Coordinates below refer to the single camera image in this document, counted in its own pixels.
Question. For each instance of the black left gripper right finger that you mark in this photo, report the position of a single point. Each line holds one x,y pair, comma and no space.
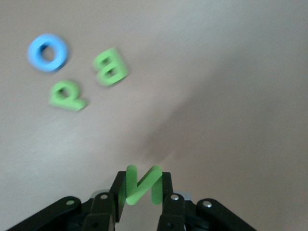
175,214

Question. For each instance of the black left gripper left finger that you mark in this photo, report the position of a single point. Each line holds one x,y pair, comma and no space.
101,211

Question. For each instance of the green letter N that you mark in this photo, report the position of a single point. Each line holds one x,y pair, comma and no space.
144,187

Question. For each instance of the green letter P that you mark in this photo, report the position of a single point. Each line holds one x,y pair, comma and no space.
69,104

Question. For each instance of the green letter B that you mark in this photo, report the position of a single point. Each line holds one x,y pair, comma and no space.
99,69

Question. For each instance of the blue letter O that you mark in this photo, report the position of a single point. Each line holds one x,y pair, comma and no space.
36,55

